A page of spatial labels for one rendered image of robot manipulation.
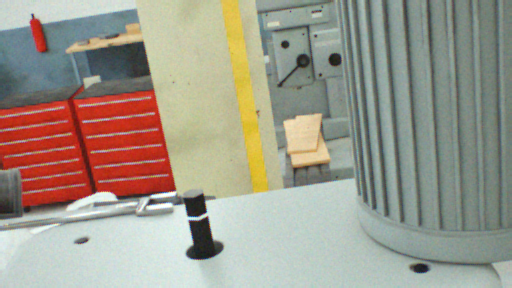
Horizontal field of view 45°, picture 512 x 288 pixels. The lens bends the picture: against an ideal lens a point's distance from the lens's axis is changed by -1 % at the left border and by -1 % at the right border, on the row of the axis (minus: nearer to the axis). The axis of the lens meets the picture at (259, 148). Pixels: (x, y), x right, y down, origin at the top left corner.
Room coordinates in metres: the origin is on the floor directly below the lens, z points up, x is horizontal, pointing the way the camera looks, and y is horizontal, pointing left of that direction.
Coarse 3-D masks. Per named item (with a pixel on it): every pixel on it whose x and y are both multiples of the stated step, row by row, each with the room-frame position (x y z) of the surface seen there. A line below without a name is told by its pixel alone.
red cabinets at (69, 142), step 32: (32, 96) 5.48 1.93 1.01; (64, 96) 5.26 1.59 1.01; (96, 96) 5.08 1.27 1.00; (128, 96) 5.04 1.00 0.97; (0, 128) 5.20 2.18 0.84; (32, 128) 5.17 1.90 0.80; (64, 128) 5.15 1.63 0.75; (96, 128) 5.09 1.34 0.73; (128, 128) 5.04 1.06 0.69; (160, 128) 5.00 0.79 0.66; (0, 160) 5.41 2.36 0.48; (32, 160) 5.18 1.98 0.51; (64, 160) 5.16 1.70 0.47; (96, 160) 5.10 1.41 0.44; (128, 160) 5.05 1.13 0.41; (160, 160) 4.99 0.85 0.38; (32, 192) 5.17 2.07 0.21; (64, 192) 5.16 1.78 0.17; (128, 192) 5.07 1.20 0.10
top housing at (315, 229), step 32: (288, 192) 0.62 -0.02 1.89; (320, 192) 0.61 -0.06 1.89; (352, 192) 0.60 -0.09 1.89; (64, 224) 0.64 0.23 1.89; (96, 224) 0.62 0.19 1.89; (128, 224) 0.61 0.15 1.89; (160, 224) 0.60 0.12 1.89; (224, 224) 0.57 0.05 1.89; (256, 224) 0.56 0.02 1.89; (288, 224) 0.55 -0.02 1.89; (320, 224) 0.54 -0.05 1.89; (352, 224) 0.53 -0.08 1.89; (32, 256) 0.57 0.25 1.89; (64, 256) 0.56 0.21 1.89; (96, 256) 0.55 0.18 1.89; (128, 256) 0.54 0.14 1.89; (160, 256) 0.53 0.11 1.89; (192, 256) 0.54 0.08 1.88; (224, 256) 0.51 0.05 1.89; (256, 256) 0.50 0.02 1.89; (288, 256) 0.49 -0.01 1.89; (320, 256) 0.48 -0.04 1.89; (352, 256) 0.47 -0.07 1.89; (384, 256) 0.46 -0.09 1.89
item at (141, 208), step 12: (120, 204) 0.65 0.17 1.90; (132, 204) 0.65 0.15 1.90; (144, 204) 0.64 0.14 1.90; (168, 204) 0.63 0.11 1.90; (36, 216) 0.66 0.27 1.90; (48, 216) 0.65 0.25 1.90; (60, 216) 0.64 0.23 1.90; (72, 216) 0.64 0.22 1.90; (84, 216) 0.64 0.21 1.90; (96, 216) 0.64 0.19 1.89; (108, 216) 0.64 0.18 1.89; (0, 228) 0.64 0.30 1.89; (12, 228) 0.64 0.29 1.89
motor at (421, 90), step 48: (336, 0) 0.52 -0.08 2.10; (384, 0) 0.46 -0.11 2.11; (432, 0) 0.44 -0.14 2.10; (480, 0) 0.43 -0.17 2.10; (384, 48) 0.46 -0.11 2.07; (432, 48) 0.44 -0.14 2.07; (480, 48) 0.43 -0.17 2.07; (384, 96) 0.47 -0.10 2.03; (432, 96) 0.44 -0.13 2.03; (480, 96) 0.42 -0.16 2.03; (384, 144) 0.47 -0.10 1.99; (432, 144) 0.44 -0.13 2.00; (480, 144) 0.42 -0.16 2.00; (384, 192) 0.47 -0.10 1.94; (432, 192) 0.44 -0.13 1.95; (480, 192) 0.42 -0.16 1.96; (384, 240) 0.47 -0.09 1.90; (432, 240) 0.44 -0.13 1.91; (480, 240) 0.42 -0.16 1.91
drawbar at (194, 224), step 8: (184, 192) 0.53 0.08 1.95; (192, 192) 0.53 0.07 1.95; (200, 192) 0.53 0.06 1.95; (184, 200) 0.52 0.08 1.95; (192, 200) 0.52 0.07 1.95; (200, 200) 0.52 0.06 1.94; (192, 208) 0.52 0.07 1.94; (200, 208) 0.52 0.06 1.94; (192, 216) 0.52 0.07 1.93; (192, 224) 0.52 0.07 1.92; (200, 224) 0.52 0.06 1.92; (208, 224) 0.52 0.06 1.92; (192, 232) 0.52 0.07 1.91; (200, 232) 0.52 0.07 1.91; (208, 232) 0.52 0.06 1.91; (200, 240) 0.52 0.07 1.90; (208, 240) 0.52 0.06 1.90; (200, 248) 0.52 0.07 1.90; (208, 248) 0.52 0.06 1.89; (200, 256) 0.52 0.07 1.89; (208, 256) 0.52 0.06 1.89
